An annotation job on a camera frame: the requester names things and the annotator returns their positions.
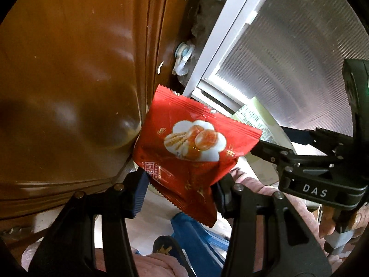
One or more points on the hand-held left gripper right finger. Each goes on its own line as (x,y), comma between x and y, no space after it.
(221,197)

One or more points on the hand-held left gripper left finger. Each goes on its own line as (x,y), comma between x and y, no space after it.
(137,192)

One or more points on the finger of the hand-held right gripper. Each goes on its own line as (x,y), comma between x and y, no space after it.
(274,151)
(323,138)

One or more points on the red snack packet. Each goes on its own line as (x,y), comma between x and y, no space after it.
(173,112)

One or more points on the person's right hand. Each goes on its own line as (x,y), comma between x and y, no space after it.
(327,220)

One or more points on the pale perforated plastic bin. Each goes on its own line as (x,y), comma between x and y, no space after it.
(268,164)

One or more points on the person's pink trousers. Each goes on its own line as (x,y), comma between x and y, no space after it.
(259,184)

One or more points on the blue plastic stool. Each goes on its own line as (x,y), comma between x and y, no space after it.
(196,233)

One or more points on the dark patterned slipper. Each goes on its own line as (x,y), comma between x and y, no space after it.
(167,248)

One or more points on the white framed frosted glass door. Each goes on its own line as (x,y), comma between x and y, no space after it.
(288,49)

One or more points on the small clear plastic wrapper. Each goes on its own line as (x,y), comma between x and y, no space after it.
(182,56)

